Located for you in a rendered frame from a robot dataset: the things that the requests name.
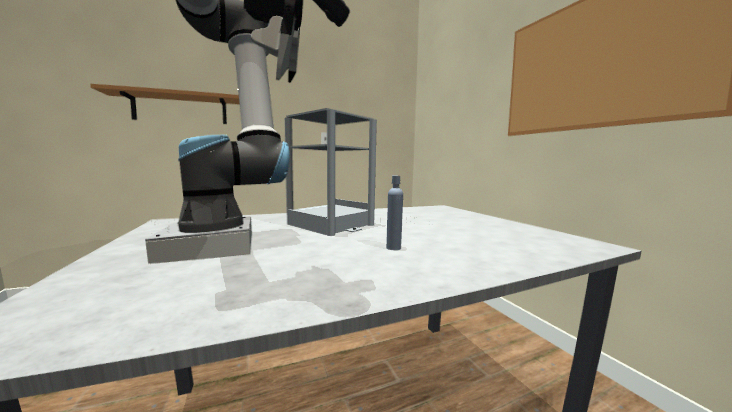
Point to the dark grey bottle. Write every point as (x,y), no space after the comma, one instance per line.
(394,215)

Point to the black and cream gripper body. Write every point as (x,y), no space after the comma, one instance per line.
(262,9)

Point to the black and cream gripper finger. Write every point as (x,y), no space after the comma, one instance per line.
(293,57)
(279,39)

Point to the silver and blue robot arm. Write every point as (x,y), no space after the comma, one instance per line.
(211,165)

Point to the white shelving unit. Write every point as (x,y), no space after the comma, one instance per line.
(338,215)

